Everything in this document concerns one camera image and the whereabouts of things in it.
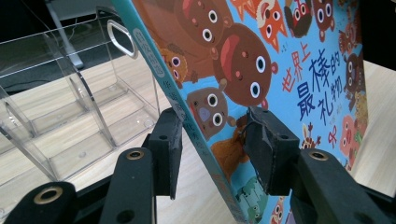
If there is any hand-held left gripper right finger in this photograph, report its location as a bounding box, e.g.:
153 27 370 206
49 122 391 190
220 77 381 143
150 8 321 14
243 106 302 197

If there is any colourful picture book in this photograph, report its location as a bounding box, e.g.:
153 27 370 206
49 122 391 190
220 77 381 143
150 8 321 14
111 0 370 224

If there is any clear acrylic divided organizer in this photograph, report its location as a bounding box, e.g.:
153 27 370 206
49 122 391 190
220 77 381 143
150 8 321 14
0 6 164 216

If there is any white metal desk frame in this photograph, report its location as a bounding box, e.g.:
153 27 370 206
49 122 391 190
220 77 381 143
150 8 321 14
43 0 104 70

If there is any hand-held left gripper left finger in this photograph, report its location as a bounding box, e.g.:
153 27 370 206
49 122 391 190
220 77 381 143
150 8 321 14
148 106 184 201

